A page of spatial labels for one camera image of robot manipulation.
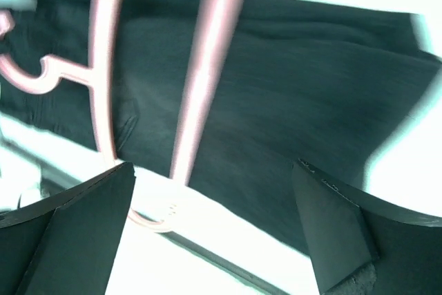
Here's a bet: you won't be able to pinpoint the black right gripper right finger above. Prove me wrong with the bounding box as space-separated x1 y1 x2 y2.
293 160 441 295

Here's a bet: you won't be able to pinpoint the aluminium table edge rail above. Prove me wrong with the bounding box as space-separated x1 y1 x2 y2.
0 135 284 295

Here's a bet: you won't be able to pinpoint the black trousers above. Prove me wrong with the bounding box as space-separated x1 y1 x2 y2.
0 0 442 258

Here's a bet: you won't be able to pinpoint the pink hanger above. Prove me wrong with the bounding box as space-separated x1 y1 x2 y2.
1 0 243 233

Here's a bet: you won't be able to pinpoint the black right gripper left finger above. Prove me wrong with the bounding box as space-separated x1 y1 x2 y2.
1 162 135 295

